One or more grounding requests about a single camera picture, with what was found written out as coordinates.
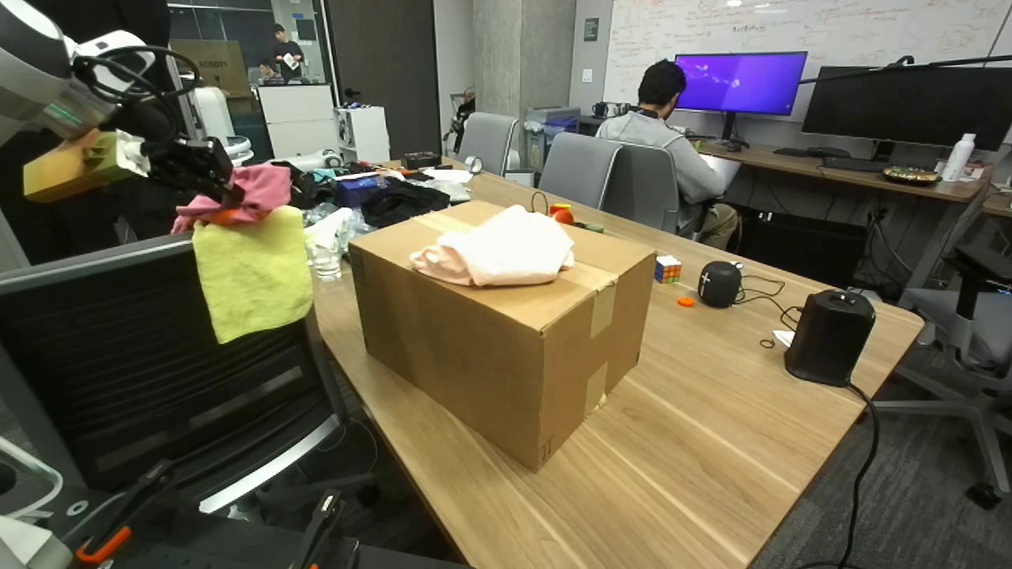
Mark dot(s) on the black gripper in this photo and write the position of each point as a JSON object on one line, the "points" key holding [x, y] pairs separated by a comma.
{"points": [[192, 165]]}

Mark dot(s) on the pink t-shirt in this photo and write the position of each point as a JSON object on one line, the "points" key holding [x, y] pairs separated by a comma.
{"points": [[256, 190]]}

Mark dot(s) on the yellow towel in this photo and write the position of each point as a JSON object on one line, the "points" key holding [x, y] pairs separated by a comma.
{"points": [[254, 274]]}

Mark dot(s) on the peach t-shirt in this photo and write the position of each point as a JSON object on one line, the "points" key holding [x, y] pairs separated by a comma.
{"points": [[507, 247]]}

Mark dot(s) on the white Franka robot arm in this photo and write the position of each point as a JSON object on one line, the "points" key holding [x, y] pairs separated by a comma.
{"points": [[32, 74]]}

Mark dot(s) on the small cardboard box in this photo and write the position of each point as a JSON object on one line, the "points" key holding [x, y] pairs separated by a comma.
{"points": [[215, 65]]}

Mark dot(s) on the grey mesh office chair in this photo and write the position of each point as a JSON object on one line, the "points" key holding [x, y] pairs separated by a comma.
{"points": [[159, 368]]}

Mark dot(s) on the light grey chair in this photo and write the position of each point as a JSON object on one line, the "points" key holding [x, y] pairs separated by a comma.
{"points": [[575, 168], [490, 144]]}

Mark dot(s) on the large cardboard box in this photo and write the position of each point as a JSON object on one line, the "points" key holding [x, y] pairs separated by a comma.
{"points": [[494, 368]]}

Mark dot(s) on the dark grey chair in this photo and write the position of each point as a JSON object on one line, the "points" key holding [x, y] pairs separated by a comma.
{"points": [[643, 190]]}

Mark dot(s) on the white rounded machine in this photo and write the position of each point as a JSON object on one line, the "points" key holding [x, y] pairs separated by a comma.
{"points": [[215, 115]]}

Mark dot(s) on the black hanging cloth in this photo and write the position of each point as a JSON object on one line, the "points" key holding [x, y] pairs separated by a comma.
{"points": [[106, 226]]}

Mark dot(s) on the large white panel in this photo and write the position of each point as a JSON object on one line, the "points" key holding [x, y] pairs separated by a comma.
{"points": [[300, 120]]}

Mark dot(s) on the distant standing person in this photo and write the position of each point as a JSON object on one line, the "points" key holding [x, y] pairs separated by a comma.
{"points": [[287, 58]]}

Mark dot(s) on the clear plastic bag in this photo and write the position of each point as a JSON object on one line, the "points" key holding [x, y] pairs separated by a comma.
{"points": [[337, 242]]}

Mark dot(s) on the small white panel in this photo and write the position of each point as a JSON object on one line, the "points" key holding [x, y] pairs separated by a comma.
{"points": [[367, 134]]}

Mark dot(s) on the black garment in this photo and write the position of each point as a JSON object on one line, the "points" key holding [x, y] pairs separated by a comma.
{"points": [[400, 200]]}

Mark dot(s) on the white papers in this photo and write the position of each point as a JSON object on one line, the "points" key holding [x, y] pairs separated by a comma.
{"points": [[446, 178]]}

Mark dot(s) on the orange red toy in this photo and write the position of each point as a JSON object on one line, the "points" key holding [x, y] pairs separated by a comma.
{"points": [[561, 213]]}

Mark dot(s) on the seated person grey sweater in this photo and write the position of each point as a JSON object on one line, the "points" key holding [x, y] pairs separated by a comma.
{"points": [[664, 144]]}

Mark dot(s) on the rubiks cube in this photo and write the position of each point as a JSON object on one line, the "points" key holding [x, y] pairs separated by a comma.
{"points": [[668, 270]]}

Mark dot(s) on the tiny orange piece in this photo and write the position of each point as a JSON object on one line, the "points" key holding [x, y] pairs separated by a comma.
{"points": [[687, 300]]}

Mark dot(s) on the small round black speaker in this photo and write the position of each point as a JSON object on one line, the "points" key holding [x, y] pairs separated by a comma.
{"points": [[719, 286]]}

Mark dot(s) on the monitor with purple screen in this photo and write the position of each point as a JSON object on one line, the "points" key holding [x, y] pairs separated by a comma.
{"points": [[737, 83]]}

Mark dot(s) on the black keyboard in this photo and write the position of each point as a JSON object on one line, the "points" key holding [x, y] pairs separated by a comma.
{"points": [[834, 159]]}

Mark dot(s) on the wooden office desk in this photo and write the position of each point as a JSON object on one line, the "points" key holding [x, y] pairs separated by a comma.
{"points": [[843, 178]]}

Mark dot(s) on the black computer monitor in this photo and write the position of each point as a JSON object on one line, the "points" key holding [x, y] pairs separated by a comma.
{"points": [[907, 104]]}

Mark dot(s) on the round plate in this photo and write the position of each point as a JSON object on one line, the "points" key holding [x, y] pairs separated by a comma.
{"points": [[911, 175]]}

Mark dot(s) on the white plastic bottle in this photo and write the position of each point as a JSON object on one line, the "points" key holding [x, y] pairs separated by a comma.
{"points": [[955, 159]]}

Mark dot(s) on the wall switch plate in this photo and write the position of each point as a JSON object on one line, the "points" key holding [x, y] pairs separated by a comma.
{"points": [[590, 29]]}

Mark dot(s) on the grey office chair black frame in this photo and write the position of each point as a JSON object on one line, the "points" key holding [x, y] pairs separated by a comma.
{"points": [[986, 317]]}

